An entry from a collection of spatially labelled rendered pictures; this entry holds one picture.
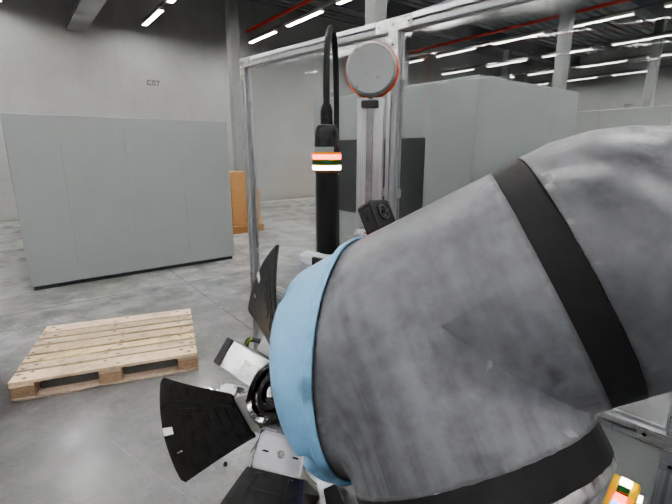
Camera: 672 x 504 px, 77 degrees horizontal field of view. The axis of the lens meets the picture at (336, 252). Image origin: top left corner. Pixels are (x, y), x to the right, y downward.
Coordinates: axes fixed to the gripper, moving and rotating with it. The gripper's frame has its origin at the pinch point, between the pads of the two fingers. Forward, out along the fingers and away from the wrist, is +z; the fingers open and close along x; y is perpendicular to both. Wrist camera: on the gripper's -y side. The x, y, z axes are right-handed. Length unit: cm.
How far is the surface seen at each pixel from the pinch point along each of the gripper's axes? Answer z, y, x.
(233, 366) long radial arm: 39, 39, 6
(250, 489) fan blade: 3.3, 40.6, -12.7
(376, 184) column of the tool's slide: 35, -5, 58
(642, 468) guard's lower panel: -42, 60, 70
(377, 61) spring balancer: 35, -41, 57
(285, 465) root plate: 1.8, 38.8, -6.2
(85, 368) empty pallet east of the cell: 266, 135, 21
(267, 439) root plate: 5.2, 34.7, -7.4
